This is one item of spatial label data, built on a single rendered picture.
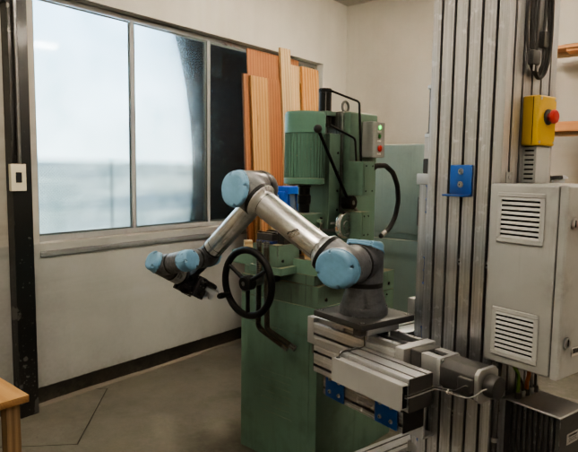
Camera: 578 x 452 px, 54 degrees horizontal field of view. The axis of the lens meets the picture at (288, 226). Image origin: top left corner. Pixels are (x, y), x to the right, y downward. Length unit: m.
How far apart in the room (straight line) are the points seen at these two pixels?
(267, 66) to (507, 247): 3.01
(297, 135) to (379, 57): 2.76
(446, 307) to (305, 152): 0.97
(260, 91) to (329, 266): 2.62
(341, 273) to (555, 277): 0.54
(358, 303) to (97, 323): 2.02
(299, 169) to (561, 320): 1.27
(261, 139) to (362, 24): 1.67
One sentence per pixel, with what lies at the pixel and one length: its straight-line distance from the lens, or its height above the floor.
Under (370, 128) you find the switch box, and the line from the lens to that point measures 2.58.
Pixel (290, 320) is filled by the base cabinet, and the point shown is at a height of 0.64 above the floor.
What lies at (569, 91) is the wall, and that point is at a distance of 4.45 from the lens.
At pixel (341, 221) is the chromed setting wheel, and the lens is 2.46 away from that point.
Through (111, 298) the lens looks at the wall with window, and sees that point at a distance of 3.45.
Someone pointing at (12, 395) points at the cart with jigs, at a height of 0.53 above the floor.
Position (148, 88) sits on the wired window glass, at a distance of 3.65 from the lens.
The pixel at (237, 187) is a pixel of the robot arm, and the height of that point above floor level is 1.20.
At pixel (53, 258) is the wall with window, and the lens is 3.22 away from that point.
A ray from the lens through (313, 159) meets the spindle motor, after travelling 2.38.
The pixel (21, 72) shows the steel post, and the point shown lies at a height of 1.71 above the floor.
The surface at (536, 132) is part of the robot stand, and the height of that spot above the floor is 1.37.
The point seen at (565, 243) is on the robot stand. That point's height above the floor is 1.10.
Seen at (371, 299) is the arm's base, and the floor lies 0.87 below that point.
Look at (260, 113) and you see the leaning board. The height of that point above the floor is 1.65.
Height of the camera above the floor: 1.26
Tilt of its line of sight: 6 degrees down
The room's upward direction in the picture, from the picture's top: 1 degrees clockwise
